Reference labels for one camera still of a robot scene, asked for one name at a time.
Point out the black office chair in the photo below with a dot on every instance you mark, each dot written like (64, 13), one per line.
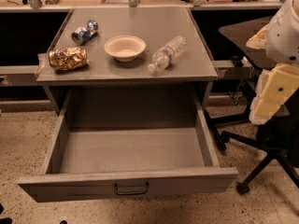
(278, 138)

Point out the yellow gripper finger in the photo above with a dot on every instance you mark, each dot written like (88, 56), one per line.
(273, 90)
(258, 40)

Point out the crushed gold can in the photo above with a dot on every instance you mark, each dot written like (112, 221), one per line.
(68, 58)

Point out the crushed blue silver can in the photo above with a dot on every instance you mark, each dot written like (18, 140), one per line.
(85, 33)

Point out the beige paper bowl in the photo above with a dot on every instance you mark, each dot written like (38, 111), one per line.
(125, 48)

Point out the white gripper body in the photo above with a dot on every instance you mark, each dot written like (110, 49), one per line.
(282, 37)

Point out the grey cabinet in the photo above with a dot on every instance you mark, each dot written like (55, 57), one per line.
(156, 26)

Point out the black drawer handle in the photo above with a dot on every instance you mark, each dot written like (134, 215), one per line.
(121, 190)

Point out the clear plastic water bottle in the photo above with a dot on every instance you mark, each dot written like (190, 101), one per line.
(167, 54)

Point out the grey open top drawer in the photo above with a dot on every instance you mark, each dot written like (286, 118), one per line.
(128, 137)

